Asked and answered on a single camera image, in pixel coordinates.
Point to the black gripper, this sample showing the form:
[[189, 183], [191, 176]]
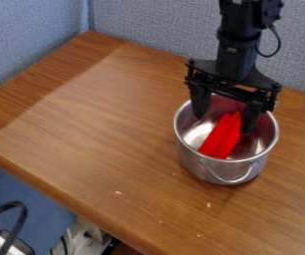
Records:
[[233, 77]]

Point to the white items under table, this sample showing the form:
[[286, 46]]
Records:
[[84, 239]]

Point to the red plastic block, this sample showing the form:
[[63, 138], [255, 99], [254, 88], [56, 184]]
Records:
[[223, 137]]

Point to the metal pot with handle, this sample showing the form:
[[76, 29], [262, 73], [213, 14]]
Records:
[[249, 156]]

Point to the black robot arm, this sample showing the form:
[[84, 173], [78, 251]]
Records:
[[246, 35]]

